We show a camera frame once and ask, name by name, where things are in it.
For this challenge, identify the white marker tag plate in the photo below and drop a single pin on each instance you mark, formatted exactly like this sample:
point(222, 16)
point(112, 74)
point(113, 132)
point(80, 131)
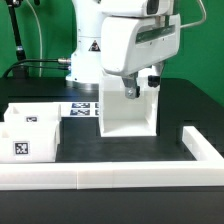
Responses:
point(79, 109)

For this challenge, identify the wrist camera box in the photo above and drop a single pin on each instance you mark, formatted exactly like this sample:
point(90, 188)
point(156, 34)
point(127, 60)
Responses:
point(136, 8)

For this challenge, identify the white front drawer box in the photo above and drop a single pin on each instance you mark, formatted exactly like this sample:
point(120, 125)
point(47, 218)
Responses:
point(29, 142)

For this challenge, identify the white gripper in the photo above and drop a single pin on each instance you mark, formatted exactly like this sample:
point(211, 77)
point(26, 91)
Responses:
point(132, 44)

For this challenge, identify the black camera stand pole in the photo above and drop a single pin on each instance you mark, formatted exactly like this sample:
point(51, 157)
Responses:
point(19, 71)

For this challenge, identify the white drawer box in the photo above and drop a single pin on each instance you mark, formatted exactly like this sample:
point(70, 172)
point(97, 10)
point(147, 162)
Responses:
point(33, 112)
point(29, 142)

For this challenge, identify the white drawer cabinet frame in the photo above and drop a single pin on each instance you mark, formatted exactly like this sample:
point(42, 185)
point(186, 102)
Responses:
point(120, 116)

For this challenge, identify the white L-shaped fence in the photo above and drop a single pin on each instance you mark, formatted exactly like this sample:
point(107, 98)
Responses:
point(207, 169)

